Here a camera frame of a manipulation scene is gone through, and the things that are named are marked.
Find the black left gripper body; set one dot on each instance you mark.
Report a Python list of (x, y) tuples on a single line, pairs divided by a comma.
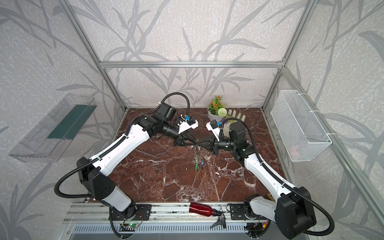
[(180, 139)]

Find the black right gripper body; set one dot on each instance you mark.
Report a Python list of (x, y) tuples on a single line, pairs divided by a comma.
[(213, 145)]

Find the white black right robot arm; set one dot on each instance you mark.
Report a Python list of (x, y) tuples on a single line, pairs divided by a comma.
[(291, 211)]

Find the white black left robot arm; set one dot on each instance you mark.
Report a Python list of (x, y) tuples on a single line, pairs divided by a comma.
[(94, 172)]

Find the white flower pot with plant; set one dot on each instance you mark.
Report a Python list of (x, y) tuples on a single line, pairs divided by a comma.
[(216, 110)]

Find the beige grey garden glove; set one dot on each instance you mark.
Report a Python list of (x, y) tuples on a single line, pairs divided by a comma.
[(235, 114)]

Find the red spray bottle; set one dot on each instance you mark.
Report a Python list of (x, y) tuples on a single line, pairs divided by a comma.
[(204, 210)]

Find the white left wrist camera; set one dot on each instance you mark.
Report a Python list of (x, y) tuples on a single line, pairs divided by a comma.
[(187, 123)]

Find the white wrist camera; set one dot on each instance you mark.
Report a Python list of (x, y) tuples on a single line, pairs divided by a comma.
[(187, 123), (216, 128)]

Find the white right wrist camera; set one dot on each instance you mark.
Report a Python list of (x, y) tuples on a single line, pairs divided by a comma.
[(216, 128)]

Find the white wire mesh basket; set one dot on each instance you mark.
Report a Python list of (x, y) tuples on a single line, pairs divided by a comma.
[(303, 135)]

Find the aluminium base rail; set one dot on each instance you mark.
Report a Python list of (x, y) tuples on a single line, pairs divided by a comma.
[(153, 218)]

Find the clear plastic wall shelf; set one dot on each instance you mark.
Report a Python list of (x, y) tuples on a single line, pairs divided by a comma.
[(50, 138)]

